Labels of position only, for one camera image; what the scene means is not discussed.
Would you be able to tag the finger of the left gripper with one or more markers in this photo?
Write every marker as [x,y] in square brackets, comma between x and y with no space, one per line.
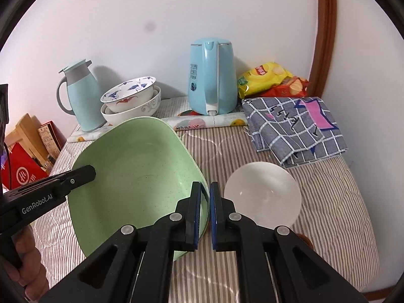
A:
[76,178]

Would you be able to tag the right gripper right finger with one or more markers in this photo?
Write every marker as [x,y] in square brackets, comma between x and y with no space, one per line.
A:
[274,265]

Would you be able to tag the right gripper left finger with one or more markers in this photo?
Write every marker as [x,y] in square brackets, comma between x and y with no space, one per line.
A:
[134,265]

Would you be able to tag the brown small bowl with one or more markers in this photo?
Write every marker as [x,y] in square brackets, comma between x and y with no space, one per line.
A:
[304,241]

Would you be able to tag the white ceramic bowl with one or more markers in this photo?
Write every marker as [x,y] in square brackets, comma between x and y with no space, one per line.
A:
[266,193]

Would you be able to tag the green square plate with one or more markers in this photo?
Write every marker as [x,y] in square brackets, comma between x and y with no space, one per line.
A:
[142,170]

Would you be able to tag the person's left hand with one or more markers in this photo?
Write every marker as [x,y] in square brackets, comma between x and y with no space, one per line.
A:
[32,275]

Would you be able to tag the red paper bag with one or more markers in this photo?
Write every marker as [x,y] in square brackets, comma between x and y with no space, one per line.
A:
[18,168]

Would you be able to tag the patterned gift box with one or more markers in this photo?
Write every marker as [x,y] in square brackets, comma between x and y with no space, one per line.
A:
[52,138]

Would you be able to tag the fruit print rolled mat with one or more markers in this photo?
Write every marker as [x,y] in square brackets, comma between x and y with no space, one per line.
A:
[178,123]

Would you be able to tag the brown cardboard box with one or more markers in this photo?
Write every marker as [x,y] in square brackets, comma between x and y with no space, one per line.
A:
[26,134]

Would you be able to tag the large white porcelain bowl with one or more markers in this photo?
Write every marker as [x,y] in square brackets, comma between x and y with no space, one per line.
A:
[147,109]

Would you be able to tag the light blue thermos jug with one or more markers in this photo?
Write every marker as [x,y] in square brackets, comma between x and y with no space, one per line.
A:
[84,95]

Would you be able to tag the blue patterned porcelain bowl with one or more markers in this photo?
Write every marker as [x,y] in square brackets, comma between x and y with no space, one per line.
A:
[129,94]

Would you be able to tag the grey checked folded cloth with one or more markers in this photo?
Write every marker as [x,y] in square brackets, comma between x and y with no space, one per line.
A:
[297,131]

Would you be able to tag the light blue electric kettle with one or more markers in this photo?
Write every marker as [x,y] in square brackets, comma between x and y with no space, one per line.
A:
[212,88]

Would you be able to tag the orange snack bag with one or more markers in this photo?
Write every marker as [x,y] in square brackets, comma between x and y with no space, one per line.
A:
[291,87]

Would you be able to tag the yellow chips bag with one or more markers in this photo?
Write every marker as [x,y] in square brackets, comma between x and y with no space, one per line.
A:
[261,78]

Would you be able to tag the brown wooden door frame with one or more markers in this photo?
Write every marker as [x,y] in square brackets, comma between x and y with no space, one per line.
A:
[324,46]

